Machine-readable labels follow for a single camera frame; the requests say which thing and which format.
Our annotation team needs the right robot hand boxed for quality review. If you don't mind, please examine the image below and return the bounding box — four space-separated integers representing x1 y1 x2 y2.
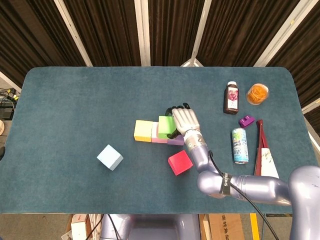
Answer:
164 101 201 140

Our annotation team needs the green foam cube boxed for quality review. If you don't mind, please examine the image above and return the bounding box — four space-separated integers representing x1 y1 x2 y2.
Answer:
157 115 176 140

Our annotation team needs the purple foam cube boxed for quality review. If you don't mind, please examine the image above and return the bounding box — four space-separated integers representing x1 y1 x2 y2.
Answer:
167 134 186 146

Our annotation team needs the red foam cube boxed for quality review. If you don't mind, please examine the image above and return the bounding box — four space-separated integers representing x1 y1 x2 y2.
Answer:
167 149 194 177

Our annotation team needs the yellow foam cube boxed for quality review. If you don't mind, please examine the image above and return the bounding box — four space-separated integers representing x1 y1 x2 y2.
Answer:
133 119 154 143

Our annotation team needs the light blue foam cube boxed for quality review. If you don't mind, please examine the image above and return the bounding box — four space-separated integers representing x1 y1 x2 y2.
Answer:
96 144 124 172

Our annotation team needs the pale pink foam cube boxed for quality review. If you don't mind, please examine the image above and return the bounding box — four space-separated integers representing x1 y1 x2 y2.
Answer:
150 121 169 145

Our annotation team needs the dark juice bottle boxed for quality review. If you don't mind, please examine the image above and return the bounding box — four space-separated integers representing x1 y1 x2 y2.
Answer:
223 81 240 116

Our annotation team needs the blue drink can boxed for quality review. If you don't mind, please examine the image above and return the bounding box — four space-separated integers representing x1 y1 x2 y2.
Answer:
231 127 250 165

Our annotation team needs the small purple plastic block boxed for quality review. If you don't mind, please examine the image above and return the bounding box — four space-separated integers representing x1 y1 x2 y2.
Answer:
238 115 256 129

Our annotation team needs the orange snack cup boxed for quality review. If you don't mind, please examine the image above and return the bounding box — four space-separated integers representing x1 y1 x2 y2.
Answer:
246 83 270 106

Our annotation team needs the red folding paper fan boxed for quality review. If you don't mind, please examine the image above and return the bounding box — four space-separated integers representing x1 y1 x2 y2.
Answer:
253 119 280 180

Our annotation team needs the teal table mat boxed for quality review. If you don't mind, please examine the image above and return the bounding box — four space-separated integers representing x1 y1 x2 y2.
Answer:
0 66 320 215

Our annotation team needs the white cardboard box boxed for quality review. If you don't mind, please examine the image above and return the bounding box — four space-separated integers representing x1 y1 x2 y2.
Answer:
70 214 91 240

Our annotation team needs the brown cardboard box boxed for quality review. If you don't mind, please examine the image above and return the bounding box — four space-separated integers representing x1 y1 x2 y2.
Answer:
207 213 245 240

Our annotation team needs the grey-purple robot torso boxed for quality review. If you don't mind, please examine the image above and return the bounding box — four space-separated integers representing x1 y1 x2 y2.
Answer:
99 213 202 240

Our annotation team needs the dark brown curtain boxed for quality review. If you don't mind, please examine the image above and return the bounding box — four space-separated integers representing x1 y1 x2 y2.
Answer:
0 0 320 121

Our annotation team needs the black power strip with cables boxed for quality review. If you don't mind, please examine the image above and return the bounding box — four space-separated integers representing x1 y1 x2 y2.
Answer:
0 87 20 118

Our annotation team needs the white frame post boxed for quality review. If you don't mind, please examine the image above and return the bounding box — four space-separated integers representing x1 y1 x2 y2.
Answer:
0 70 23 94
253 0 313 68
179 0 213 68
301 98 320 115
53 0 94 67
134 0 151 67

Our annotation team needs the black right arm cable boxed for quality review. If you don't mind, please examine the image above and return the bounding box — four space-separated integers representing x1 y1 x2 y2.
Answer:
207 150 278 240

